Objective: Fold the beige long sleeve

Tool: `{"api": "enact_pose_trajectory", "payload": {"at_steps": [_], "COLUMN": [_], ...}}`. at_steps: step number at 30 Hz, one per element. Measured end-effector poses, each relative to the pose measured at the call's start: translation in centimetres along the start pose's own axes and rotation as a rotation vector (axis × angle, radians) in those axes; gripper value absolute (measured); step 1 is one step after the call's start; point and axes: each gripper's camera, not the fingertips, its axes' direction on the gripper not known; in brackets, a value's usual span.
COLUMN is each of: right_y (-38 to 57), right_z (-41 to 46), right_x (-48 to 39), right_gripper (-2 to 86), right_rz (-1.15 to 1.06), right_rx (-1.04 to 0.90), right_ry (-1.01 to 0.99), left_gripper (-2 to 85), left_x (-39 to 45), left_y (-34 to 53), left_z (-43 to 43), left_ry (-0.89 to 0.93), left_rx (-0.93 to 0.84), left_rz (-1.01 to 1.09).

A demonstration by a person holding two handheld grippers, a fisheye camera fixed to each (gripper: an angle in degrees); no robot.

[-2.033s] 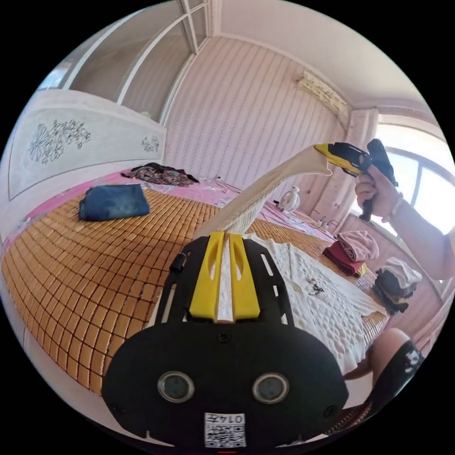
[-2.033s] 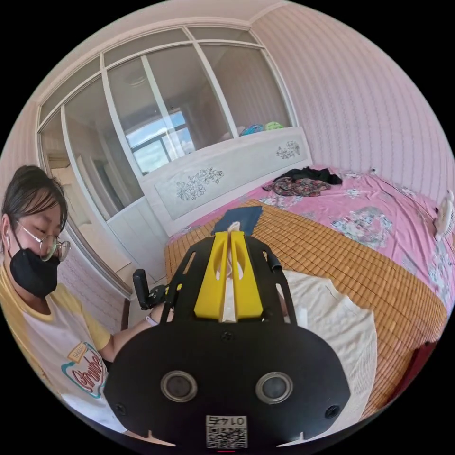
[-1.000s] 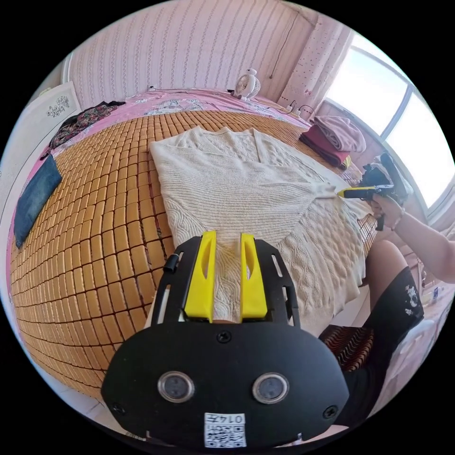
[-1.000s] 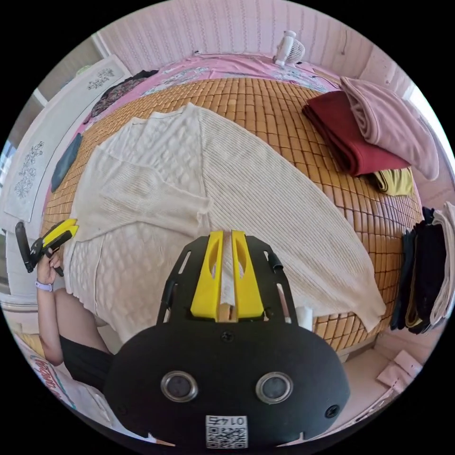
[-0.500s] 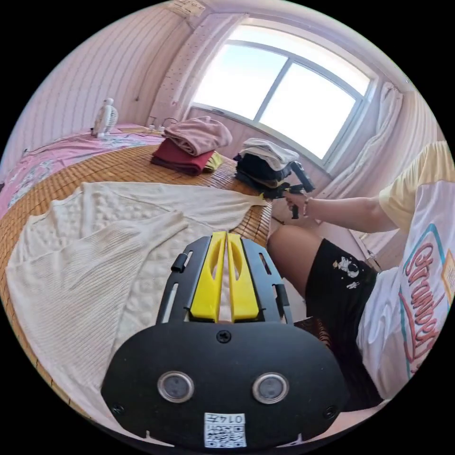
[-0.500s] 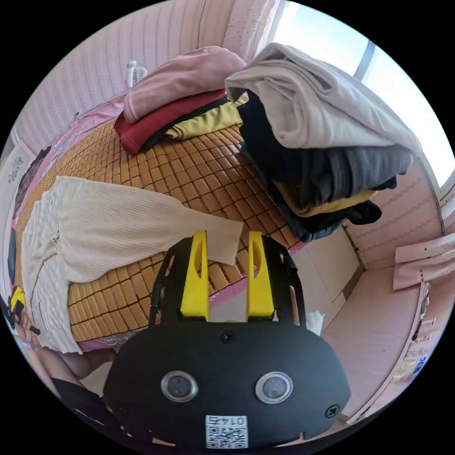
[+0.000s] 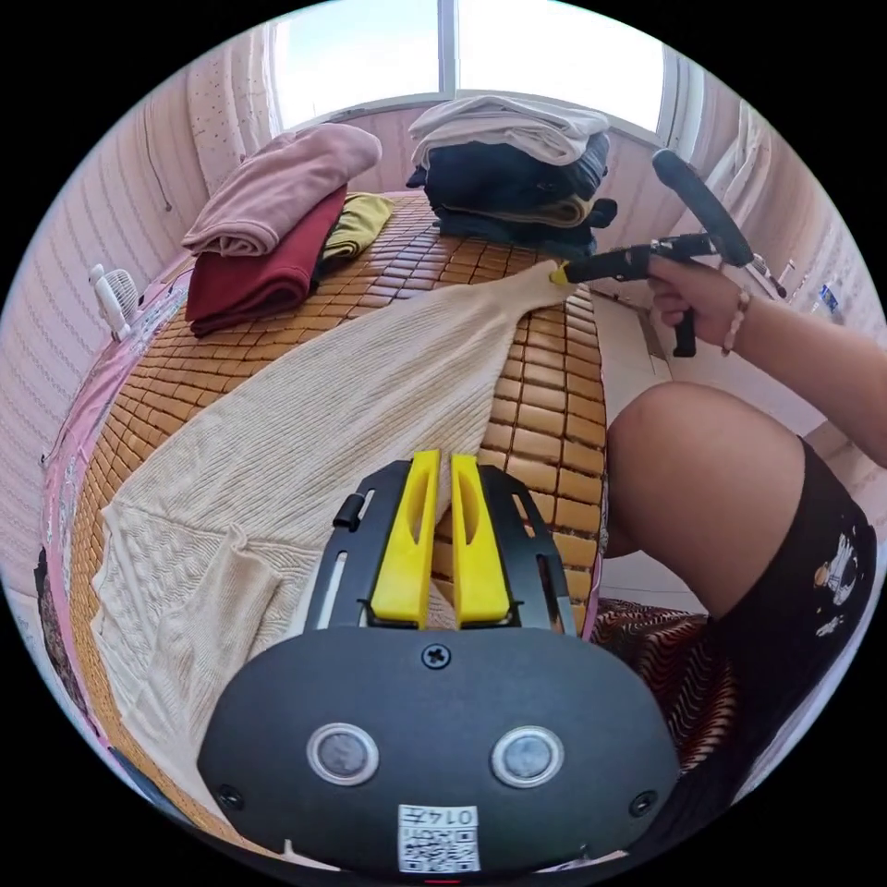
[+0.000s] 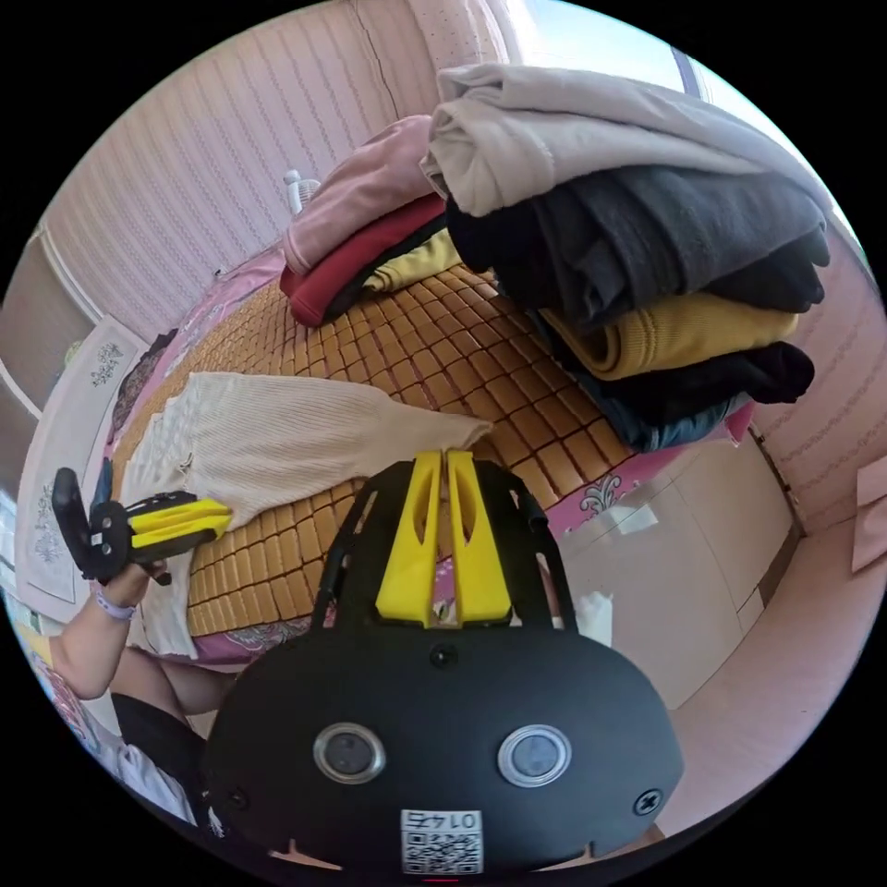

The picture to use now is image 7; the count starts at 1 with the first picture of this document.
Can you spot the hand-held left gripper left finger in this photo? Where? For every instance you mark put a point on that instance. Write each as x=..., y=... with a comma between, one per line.
x=405, y=540

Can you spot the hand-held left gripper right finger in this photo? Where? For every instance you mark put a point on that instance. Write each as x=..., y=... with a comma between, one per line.
x=479, y=547

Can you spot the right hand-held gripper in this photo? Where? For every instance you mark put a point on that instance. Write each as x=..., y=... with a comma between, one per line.
x=624, y=263

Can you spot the beige long sleeve sweater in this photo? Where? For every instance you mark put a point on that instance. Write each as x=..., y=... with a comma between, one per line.
x=312, y=430

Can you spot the person's right forearm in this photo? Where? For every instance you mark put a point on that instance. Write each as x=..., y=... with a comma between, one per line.
x=811, y=353

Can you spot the person's right hand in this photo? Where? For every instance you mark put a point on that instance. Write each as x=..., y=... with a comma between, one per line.
x=700, y=301

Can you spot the pile of white navy clothes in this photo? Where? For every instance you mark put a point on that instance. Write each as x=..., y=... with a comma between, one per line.
x=506, y=173

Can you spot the bed with woven mat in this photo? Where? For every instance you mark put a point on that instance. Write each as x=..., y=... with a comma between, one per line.
x=554, y=416

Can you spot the white dotted curtain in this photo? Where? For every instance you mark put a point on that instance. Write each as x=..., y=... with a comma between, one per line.
x=232, y=97
x=738, y=152

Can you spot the red patterned seat cushion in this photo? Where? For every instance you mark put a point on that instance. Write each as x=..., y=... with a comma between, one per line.
x=665, y=665

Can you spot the person's body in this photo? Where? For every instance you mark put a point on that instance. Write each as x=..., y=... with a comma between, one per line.
x=700, y=492

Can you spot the pile of pink red clothes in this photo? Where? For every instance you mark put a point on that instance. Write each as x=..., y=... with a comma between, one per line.
x=270, y=229

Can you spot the window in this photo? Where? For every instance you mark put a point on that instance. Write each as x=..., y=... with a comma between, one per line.
x=360, y=55

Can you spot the small white fan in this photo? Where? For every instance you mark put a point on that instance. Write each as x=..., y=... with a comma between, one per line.
x=114, y=294

